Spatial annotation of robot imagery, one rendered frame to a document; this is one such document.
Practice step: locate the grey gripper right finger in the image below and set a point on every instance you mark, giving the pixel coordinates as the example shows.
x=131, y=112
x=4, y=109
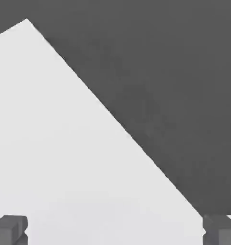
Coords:
x=218, y=232

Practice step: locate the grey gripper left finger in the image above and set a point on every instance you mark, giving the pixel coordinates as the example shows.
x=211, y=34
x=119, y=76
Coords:
x=8, y=229

